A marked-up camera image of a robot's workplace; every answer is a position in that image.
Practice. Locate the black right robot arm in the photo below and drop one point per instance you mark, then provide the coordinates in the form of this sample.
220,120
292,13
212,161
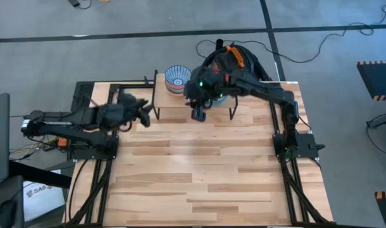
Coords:
269,92

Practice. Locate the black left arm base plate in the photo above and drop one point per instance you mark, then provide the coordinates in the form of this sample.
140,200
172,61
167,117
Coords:
85,154

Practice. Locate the long black floor tape strip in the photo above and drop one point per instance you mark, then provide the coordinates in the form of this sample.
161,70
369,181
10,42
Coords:
117,35

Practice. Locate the black table corner panel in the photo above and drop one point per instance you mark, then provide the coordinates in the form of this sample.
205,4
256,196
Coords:
82,95

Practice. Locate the orange connector block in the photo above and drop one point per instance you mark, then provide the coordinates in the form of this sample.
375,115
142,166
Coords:
62,142

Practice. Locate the blue striped white bowl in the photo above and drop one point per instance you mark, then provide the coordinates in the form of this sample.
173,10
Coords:
178,75

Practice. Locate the white printed cardboard box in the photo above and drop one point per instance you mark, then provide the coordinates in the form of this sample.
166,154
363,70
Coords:
41,202

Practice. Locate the short black floor tape strip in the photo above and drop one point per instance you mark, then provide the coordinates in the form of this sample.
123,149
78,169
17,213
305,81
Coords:
266,16

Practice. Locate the black aluminium table frame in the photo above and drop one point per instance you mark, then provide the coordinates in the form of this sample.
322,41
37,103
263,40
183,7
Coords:
273,120

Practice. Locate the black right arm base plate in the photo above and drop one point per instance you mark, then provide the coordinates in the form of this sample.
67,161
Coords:
307,142

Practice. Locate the plain red bowl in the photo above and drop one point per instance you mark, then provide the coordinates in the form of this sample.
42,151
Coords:
171,86

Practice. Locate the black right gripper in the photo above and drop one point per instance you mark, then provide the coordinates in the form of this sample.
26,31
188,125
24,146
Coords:
209,84

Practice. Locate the plain blue bowl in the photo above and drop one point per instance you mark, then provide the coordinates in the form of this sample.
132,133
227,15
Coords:
175,92

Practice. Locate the black power adapter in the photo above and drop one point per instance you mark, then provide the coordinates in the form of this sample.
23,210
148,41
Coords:
74,2

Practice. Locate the black desk bar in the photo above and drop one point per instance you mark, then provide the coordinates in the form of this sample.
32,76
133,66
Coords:
38,174

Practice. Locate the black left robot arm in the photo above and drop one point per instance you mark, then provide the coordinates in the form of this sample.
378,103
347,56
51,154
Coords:
53,118

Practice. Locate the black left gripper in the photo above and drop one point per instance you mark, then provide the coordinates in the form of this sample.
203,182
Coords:
114,115

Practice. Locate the grey laptop with blue screen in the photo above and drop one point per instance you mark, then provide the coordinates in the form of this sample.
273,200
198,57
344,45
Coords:
3,142

